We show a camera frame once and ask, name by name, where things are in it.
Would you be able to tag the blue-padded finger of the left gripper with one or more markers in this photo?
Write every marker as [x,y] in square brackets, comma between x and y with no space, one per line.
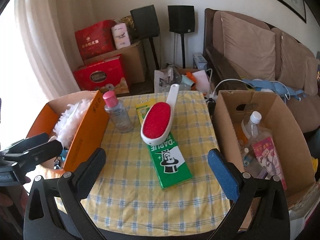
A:
[36,155]

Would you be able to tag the clear bottle pink cap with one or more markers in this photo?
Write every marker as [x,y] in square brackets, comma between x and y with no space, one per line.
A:
[117,112]

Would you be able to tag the brown cardboard box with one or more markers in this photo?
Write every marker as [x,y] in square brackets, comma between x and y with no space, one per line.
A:
[262,123]

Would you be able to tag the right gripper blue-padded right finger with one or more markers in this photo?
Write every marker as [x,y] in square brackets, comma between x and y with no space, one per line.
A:
[259,209]

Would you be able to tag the black speaker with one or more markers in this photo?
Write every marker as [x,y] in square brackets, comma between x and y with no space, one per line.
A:
[181,21]
[147,26]

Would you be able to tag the yellow checked tablecloth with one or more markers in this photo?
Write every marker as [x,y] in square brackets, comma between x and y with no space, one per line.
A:
[127,196]

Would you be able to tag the pink white tissue pack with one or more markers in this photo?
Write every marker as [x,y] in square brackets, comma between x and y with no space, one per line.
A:
[121,36]

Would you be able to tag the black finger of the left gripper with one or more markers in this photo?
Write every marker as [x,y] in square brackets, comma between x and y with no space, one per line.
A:
[28,143]

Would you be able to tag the plastic bottle white cap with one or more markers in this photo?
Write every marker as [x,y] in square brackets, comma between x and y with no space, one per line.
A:
[253,131]

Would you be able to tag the left black speaker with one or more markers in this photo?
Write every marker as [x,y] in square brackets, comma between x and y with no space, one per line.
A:
[147,26]

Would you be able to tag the red collection gift box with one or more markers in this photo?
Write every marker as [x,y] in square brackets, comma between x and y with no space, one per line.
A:
[103,75]

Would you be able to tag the brown cushioned sofa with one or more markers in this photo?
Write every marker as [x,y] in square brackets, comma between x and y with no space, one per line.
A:
[238,46]

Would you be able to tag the red white lint brush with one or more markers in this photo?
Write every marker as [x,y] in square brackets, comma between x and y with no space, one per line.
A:
[157,123]

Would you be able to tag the right black speaker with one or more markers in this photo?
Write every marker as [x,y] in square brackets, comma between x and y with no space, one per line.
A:
[181,21]

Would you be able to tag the white curtain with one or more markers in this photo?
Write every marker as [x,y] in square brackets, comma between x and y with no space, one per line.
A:
[48,31]

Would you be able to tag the red gift bag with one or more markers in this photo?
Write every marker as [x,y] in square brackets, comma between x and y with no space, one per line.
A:
[96,39]

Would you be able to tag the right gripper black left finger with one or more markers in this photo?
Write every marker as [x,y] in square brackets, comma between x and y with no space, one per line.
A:
[42,219]

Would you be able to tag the green long carton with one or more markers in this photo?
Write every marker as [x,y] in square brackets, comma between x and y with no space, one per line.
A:
[167,158]

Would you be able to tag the orange cardboard box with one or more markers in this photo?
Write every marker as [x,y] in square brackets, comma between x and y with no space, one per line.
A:
[88,136]

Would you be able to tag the white fluffy duster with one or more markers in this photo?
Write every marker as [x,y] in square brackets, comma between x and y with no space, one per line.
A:
[68,123]

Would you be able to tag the pink packet in box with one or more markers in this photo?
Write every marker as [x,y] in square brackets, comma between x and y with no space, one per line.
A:
[266,155]

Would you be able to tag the large brown carton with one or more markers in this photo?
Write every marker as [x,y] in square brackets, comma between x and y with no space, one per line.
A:
[133,60]

